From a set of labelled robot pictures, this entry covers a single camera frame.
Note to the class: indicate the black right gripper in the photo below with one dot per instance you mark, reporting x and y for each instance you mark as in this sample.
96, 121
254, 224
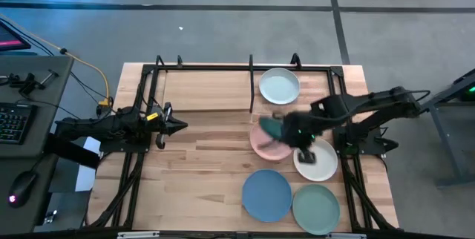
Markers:
298, 129

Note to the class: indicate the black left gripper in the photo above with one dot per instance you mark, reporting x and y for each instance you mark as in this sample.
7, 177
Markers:
163, 124

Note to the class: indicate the dark teal plate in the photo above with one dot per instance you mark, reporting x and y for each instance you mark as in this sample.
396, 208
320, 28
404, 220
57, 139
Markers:
271, 127

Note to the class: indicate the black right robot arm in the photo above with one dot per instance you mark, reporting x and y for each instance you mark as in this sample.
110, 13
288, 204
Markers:
401, 99

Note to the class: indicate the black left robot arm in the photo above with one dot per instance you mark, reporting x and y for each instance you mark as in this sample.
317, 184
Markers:
111, 125

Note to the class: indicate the pink plate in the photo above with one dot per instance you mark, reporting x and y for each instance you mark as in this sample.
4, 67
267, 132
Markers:
271, 153

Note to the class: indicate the pale light blue plate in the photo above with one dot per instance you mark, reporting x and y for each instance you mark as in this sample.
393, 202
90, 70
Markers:
279, 85

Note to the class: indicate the cream white plate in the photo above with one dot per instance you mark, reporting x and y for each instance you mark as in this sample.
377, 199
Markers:
324, 166

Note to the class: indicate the sage green plate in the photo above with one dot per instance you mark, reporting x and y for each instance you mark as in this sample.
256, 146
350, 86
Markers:
315, 209

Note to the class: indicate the white paper sheet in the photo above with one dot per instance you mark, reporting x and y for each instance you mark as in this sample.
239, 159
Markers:
87, 179

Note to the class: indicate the black flat bar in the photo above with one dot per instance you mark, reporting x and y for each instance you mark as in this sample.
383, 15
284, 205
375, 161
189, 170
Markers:
70, 151

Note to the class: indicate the grey desk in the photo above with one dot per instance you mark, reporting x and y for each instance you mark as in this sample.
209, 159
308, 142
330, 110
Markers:
44, 120

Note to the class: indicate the black desk clamp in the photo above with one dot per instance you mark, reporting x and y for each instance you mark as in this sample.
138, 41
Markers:
27, 85

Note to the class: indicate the black keyboard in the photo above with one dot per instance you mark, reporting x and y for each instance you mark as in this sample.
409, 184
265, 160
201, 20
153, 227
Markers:
15, 122

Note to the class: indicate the black computer mouse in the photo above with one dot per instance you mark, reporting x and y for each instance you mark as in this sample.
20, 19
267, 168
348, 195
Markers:
22, 189

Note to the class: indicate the grey metal stand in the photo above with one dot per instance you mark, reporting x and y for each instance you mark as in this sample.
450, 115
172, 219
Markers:
443, 146

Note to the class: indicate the computer monitor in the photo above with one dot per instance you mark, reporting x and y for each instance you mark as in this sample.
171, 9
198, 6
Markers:
9, 38

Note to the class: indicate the black frame bracket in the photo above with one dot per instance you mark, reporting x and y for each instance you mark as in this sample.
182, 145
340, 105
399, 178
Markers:
180, 61
295, 61

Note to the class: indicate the black aluminium rig frame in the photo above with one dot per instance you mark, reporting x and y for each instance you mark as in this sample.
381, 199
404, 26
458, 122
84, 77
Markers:
222, 67

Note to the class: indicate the silver metal bracket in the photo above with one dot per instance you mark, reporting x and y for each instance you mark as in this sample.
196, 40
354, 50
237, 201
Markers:
345, 236
137, 235

